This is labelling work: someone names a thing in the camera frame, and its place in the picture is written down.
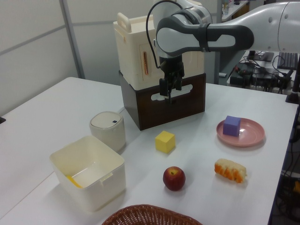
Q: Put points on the black table clamp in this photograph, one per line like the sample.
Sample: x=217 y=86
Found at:
x=293 y=93

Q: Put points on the orange and white sushi toy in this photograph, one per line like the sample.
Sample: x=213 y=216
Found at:
x=230 y=170

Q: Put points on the cream open plastic bin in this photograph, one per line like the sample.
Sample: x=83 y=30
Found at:
x=89 y=171

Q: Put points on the black keyboard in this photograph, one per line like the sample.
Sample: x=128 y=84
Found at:
x=288 y=60

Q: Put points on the pink plate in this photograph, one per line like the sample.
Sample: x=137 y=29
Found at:
x=248 y=136

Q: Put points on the purple cube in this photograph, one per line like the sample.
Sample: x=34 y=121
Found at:
x=231 y=126

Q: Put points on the cream plastic toy cabinet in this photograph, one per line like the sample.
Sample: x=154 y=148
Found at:
x=138 y=51

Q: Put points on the brown wicker basket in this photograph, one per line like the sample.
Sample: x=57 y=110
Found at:
x=150 y=215

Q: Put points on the yellow cube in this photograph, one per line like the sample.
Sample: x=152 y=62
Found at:
x=165 y=141

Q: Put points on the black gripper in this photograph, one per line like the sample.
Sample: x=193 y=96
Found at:
x=170 y=67

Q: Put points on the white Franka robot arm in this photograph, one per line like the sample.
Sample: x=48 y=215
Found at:
x=246 y=23

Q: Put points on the dark brown wooden box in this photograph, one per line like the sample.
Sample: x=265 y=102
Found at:
x=164 y=103

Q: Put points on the yellow item inside bin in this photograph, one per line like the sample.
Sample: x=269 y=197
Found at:
x=74 y=182

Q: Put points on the red apple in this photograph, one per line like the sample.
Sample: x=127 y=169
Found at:
x=174 y=178

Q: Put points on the white lidded canister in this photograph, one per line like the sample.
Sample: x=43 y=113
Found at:
x=108 y=130

